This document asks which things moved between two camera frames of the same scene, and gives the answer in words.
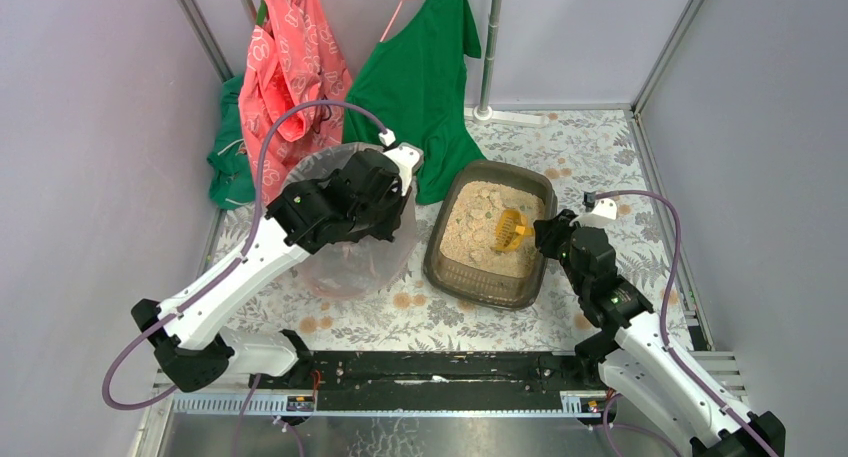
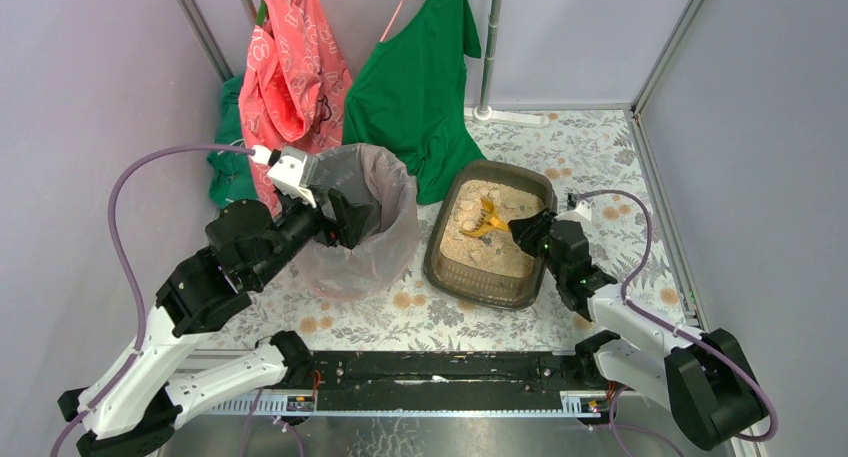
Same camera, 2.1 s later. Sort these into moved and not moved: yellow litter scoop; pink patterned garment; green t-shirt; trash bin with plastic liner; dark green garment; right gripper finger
Moved: yellow litter scoop; right gripper finger
Not moved: pink patterned garment; trash bin with plastic liner; dark green garment; green t-shirt
